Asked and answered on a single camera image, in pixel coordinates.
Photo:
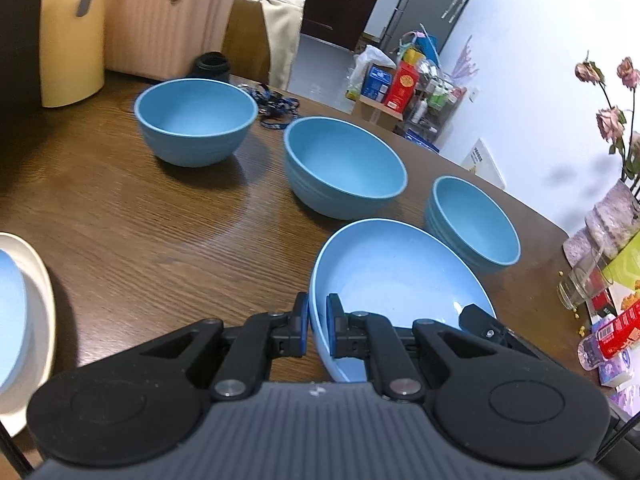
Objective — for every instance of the pink suitcase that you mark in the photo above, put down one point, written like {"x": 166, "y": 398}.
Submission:
{"x": 160, "y": 25}

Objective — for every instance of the small blue plate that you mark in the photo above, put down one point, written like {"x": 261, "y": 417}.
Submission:
{"x": 395, "y": 280}

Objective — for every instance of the beige cloth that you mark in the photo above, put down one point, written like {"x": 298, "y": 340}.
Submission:
{"x": 282, "y": 35}

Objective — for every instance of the red box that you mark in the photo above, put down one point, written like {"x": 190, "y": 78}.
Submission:
{"x": 402, "y": 85}

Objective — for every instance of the blue ribbed bowl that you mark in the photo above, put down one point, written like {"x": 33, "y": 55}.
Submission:
{"x": 345, "y": 175}
{"x": 195, "y": 125}
{"x": 475, "y": 225}

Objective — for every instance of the metal rack with bottles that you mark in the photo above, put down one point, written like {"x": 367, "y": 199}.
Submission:
{"x": 435, "y": 100}

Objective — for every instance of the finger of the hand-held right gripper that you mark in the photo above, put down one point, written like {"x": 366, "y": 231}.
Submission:
{"x": 480, "y": 322}

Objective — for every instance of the grey fridge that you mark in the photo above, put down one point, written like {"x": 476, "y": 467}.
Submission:
{"x": 420, "y": 0}

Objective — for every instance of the cardboard box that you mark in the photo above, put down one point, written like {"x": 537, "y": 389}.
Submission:
{"x": 375, "y": 112}

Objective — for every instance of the purple feather decoration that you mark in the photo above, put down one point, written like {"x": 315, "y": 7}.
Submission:
{"x": 466, "y": 60}

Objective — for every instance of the green yellow box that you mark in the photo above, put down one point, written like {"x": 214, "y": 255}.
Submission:
{"x": 625, "y": 270}

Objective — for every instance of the red label water bottle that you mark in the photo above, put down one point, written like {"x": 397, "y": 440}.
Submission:
{"x": 610, "y": 335}

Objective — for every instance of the white wall socket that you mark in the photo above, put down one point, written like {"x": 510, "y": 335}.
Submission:
{"x": 474, "y": 95}

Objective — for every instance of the black paper bag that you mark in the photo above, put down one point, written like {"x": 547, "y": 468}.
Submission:
{"x": 20, "y": 35}

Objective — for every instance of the purple tissue packet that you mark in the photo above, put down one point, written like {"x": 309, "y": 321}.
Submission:
{"x": 627, "y": 399}
{"x": 617, "y": 367}

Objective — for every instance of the cream plate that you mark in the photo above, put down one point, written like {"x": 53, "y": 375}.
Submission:
{"x": 42, "y": 320}

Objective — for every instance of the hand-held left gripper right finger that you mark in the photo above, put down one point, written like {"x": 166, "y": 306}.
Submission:
{"x": 332, "y": 325}

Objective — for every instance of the white leaning panel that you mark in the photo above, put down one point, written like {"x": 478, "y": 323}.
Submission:
{"x": 482, "y": 162}

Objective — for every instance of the wooden chair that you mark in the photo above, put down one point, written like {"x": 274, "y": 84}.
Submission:
{"x": 245, "y": 40}

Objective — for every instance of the blue carton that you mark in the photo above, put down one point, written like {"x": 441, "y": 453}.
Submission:
{"x": 375, "y": 82}

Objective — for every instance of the clear drinking glass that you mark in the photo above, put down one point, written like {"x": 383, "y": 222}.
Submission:
{"x": 580, "y": 282}

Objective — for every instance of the white plastic bag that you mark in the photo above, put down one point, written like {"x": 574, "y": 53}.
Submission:
{"x": 370, "y": 57}

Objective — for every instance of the blue packet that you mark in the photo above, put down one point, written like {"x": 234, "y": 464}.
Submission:
{"x": 420, "y": 140}

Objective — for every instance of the yellow thermos jug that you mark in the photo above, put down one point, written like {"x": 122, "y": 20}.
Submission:
{"x": 70, "y": 60}

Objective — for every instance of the pink wrapped vase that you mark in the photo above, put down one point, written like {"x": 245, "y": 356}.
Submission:
{"x": 615, "y": 215}

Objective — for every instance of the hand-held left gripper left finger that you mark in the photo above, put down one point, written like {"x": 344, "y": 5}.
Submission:
{"x": 301, "y": 325}

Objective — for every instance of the dark brown door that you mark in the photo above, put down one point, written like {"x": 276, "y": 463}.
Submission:
{"x": 330, "y": 5}

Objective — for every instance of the black cup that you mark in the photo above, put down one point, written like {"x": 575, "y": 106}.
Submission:
{"x": 212, "y": 66}

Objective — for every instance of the dried rose bouquet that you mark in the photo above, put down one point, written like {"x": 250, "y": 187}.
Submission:
{"x": 610, "y": 122}

